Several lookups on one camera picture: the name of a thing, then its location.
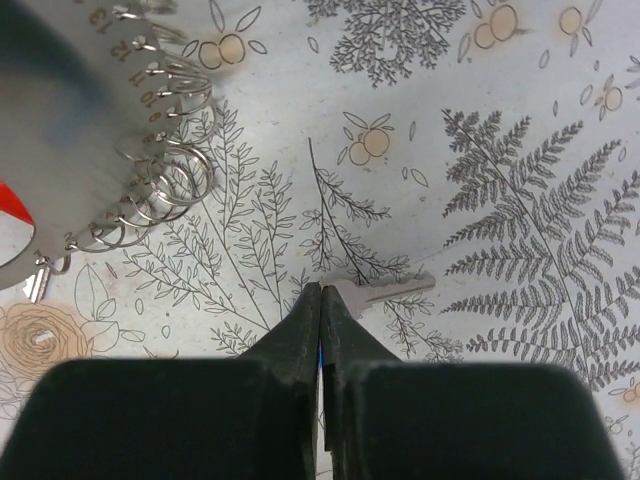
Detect red tag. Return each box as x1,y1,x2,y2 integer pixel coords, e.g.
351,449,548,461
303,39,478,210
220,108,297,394
0,181,34,226

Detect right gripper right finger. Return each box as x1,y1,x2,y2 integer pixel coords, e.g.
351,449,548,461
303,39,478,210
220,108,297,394
320,286,623,479

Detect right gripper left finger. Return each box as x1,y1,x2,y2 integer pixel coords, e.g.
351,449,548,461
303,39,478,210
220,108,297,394
1,283,320,479

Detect silver key with blue tag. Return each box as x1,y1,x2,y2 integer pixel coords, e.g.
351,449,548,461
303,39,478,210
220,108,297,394
332,273,436,320

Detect silver keys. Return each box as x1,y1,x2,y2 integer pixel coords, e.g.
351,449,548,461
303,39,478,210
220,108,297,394
23,264,51,303

